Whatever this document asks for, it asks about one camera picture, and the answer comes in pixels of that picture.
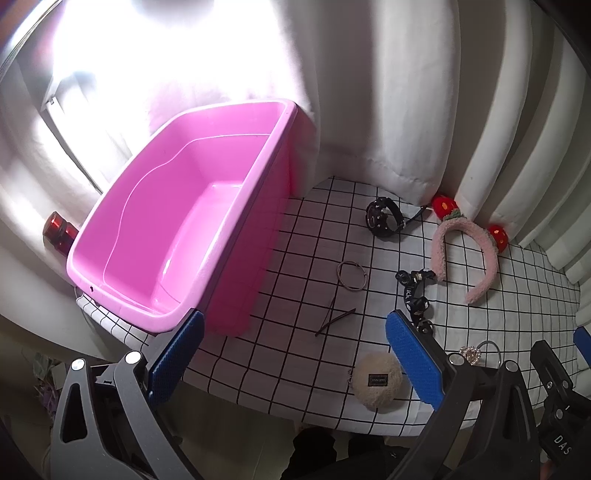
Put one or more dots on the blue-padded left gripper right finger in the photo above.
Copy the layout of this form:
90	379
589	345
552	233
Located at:
504	441

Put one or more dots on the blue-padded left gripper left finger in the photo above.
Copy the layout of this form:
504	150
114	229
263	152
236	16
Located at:
107	425

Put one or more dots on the beige fluffy round pouch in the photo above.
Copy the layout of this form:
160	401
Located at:
376	380

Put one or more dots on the pearl hair claw clip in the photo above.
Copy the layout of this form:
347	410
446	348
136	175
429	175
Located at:
485	354

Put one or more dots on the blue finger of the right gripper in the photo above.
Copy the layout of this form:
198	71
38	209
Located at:
582	340

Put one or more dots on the dark bobby hair pins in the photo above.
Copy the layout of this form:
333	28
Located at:
330	317

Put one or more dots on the black grid white tablecloth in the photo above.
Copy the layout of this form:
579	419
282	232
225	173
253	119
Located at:
324	249

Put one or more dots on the white curtain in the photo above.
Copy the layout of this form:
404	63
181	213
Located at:
488	101

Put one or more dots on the red metal water bottle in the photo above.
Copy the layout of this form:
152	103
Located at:
60	233

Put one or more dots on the black beaded hair clip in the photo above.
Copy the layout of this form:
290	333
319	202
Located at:
417	306

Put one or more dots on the pink plastic tub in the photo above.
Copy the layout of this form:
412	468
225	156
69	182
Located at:
191	222

